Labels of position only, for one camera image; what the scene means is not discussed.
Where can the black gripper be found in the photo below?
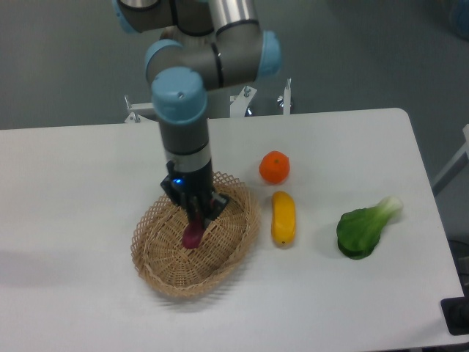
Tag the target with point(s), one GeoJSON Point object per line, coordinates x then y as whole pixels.
{"type": "Point", "coordinates": [189, 184]}

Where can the purple sweet potato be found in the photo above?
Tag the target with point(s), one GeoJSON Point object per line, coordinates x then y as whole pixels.
{"type": "Point", "coordinates": [192, 235]}

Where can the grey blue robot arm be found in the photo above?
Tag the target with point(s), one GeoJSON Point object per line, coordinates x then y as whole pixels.
{"type": "Point", "coordinates": [231, 49]}

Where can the woven wicker basket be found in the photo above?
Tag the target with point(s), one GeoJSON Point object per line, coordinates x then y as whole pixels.
{"type": "Point", "coordinates": [184, 259]}

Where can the orange tangerine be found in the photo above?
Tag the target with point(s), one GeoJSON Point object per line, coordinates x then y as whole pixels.
{"type": "Point", "coordinates": [274, 167]}

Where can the yellow mango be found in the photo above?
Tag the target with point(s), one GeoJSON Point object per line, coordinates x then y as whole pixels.
{"type": "Point", "coordinates": [283, 224]}

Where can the green bok choy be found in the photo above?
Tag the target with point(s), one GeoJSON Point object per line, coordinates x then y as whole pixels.
{"type": "Point", "coordinates": [359, 231]}

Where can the white furniture leg right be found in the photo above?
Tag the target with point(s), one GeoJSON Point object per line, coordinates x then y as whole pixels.
{"type": "Point", "coordinates": [452, 168]}

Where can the black box at table edge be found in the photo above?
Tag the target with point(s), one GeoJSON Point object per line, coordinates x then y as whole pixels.
{"type": "Point", "coordinates": [455, 311]}

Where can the white metal base frame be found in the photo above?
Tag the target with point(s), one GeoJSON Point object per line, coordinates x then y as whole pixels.
{"type": "Point", "coordinates": [239, 105]}

